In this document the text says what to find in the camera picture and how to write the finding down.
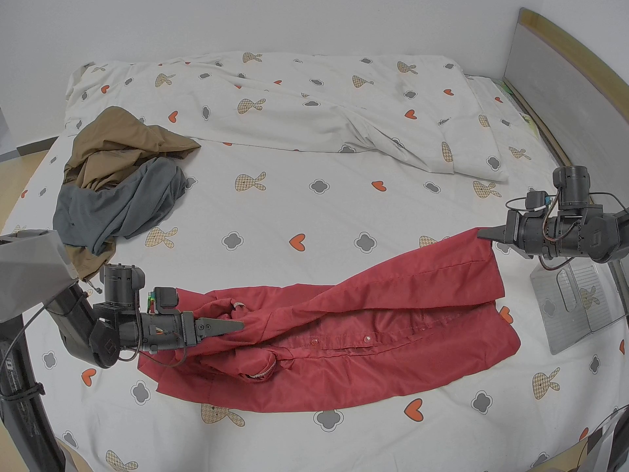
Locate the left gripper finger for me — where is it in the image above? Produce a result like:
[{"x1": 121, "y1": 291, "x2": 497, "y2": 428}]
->
[{"x1": 195, "y1": 317, "x2": 245, "y2": 341}]

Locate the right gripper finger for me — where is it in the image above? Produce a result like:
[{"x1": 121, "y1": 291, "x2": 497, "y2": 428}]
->
[{"x1": 477, "y1": 226, "x2": 509, "y2": 245}]

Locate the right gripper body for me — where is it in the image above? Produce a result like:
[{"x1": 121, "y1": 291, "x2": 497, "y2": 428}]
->
[{"x1": 506, "y1": 209, "x2": 554, "y2": 257}]

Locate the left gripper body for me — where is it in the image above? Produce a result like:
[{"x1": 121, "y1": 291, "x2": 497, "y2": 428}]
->
[{"x1": 140, "y1": 310, "x2": 198, "y2": 353}]

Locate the red shirt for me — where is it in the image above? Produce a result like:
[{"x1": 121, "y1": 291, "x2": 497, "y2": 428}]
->
[{"x1": 138, "y1": 227, "x2": 522, "y2": 414}]

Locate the clear plastic box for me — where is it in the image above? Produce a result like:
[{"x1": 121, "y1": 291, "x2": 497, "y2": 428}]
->
[{"x1": 530, "y1": 259, "x2": 629, "y2": 355}]

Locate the grey garment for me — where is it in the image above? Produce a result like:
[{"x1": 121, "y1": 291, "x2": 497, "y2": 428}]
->
[{"x1": 53, "y1": 158, "x2": 188, "y2": 257}]

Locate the bed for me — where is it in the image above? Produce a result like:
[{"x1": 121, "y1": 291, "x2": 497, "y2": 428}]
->
[{"x1": 0, "y1": 8, "x2": 629, "y2": 472}]

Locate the brown garment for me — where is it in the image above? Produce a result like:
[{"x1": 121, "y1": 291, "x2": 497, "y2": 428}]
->
[{"x1": 63, "y1": 107, "x2": 202, "y2": 282}]

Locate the white printed quilt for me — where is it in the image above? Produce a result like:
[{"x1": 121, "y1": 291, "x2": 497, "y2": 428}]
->
[{"x1": 65, "y1": 52, "x2": 509, "y2": 182}]

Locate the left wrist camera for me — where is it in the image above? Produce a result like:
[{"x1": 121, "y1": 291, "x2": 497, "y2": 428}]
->
[{"x1": 149, "y1": 287, "x2": 179, "y2": 314}]

